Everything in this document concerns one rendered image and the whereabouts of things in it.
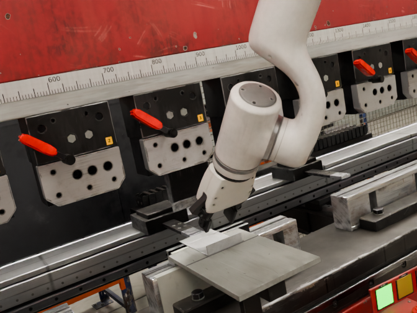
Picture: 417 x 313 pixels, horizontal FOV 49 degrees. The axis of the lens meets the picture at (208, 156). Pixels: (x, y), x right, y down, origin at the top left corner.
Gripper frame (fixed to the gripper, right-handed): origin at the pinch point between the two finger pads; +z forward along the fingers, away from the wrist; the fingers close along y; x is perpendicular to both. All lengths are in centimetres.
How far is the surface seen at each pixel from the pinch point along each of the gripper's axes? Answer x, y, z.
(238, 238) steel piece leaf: 4.5, -3.3, 3.4
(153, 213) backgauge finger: -19.1, 2.8, 20.5
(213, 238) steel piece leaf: -0.5, -1.3, 8.8
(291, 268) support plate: 18.7, -2.1, -7.1
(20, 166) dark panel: -53, 27, 28
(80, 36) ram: -28.7, 17.9, -27.2
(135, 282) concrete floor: -102, -47, 225
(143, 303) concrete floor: -76, -39, 203
